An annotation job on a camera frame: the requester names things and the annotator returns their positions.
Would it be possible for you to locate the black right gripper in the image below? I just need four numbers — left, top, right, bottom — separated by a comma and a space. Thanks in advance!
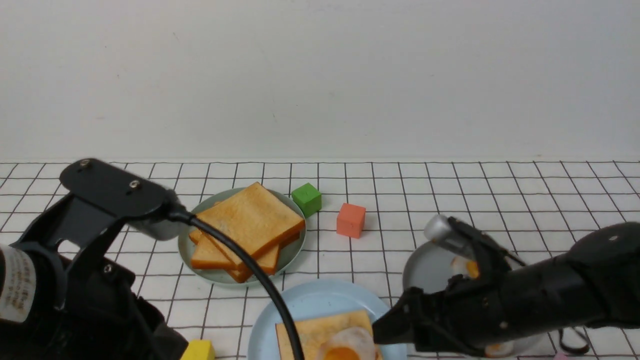
372, 275, 515, 357

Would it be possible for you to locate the fried egg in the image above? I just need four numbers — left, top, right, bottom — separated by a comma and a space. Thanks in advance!
315, 326, 378, 360
484, 341, 515, 359
450, 256, 480, 280

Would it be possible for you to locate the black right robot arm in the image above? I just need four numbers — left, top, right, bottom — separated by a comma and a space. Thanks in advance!
372, 215, 639, 357

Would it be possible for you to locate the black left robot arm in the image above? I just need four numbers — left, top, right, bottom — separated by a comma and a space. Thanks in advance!
0, 244, 189, 360

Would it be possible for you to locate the fried egg front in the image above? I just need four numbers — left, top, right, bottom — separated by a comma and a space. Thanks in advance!
484, 341, 515, 359

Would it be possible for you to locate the fried egg back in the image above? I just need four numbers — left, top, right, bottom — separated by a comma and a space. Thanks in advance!
450, 256, 480, 280

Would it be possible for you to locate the grey speckled plate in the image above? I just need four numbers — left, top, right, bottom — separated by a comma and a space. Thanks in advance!
402, 241, 547, 360

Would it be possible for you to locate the orange foam cube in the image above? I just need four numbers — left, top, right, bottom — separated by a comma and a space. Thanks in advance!
336, 203, 366, 239

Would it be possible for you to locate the light blue plate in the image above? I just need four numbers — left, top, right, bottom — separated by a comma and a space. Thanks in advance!
247, 279, 390, 360

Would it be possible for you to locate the green foam cube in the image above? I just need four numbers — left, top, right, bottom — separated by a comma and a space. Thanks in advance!
291, 182, 322, 218

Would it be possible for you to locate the yellow foam cube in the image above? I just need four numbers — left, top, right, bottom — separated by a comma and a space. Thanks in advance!
180, 339, 216, 360

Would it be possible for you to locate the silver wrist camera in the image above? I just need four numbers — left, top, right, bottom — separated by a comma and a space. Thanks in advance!
423, 214, 476, 261

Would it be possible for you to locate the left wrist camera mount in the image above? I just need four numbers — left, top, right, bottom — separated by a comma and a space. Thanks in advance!
13, 158, 192, 253

